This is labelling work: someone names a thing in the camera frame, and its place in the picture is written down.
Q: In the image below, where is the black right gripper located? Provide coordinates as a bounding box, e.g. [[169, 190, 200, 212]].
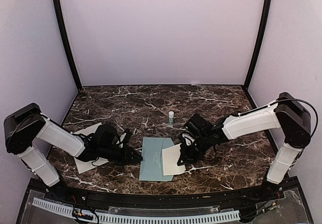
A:
[[177, 133, 211, 166]]

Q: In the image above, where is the light blue paper envelope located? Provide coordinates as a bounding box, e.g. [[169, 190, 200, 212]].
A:
[[139, 137, 174, 182]]

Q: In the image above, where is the black right corner frame post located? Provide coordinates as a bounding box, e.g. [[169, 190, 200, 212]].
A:
[[243, 0, 271, 92]]

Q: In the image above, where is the black front table rail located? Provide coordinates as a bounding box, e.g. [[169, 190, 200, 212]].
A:
[[45, 186, 279, 210]]

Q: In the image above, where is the spare gray folded paper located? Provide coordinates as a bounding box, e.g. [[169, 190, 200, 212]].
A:
[[74, 122, 109, 174]]

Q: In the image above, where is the black corner frame post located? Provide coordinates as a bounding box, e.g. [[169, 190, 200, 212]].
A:
[[243, 0, 271, 92], [52, 0, 83, 91]]

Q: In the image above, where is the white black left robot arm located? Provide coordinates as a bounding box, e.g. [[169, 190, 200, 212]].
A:
[[4, 103, 142, 202]]

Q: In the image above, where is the beige lined letter paper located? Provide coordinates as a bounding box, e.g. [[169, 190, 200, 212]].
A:
[[162, 144, 186, 176]]

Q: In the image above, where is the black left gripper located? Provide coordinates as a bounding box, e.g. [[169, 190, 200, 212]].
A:
[[99, 144, 143, 166]]

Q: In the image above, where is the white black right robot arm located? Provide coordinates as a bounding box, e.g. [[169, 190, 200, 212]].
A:
[[177, 92, 318, 201]]

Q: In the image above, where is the black left corner frame post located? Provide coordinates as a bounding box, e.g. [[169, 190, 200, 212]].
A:
[[52, 0, 83, 91]]

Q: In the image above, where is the white slotted cable duct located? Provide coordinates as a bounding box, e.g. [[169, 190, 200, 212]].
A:
[[32, 197, 240, 223]]

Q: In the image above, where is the white green glue stick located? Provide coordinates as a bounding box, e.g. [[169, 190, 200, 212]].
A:
[[168, 111, 174, 126]]

